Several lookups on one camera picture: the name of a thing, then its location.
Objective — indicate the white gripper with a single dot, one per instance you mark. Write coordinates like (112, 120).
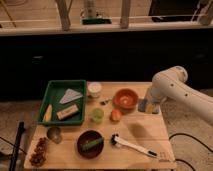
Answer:
(154, 96)

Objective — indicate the blue sponge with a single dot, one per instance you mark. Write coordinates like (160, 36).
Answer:
(144, 106)

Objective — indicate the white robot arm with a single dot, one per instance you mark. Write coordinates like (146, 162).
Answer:
(170, 83)

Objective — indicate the red bowl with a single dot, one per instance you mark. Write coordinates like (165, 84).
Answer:
(125, 99)

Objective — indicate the dark brown bowl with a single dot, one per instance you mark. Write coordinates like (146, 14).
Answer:
(86, 137)

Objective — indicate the orange fruit toy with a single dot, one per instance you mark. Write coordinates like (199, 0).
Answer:
(115, 115)

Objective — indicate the white dish brush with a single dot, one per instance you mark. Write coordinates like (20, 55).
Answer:
(116, 139)

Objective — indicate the small dark metal clip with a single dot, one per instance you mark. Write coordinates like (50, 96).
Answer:
(106, 101)

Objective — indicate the green small cup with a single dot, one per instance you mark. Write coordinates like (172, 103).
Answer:
(97, 115)

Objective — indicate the white cup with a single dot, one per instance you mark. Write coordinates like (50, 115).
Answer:
(94, 89)

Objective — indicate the green cucumber stick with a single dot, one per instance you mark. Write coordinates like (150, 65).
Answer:
(92, 144)

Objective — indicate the tan wooden block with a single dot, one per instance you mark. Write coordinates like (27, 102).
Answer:
(69, 111)

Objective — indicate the grey triangular cloth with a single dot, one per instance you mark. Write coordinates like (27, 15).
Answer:
(70, 95)

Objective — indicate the green plastic tray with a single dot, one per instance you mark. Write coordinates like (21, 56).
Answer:
(60, 95)

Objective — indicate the grey metal cup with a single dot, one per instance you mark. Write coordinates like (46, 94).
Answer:
(54, 134)

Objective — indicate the yellow corn cob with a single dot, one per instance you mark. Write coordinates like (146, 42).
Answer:
(48, 114)

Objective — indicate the green base stand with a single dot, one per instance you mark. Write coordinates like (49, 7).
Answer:
(95, 21)

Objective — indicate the black pole left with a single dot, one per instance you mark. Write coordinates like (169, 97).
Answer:
(16, 147)

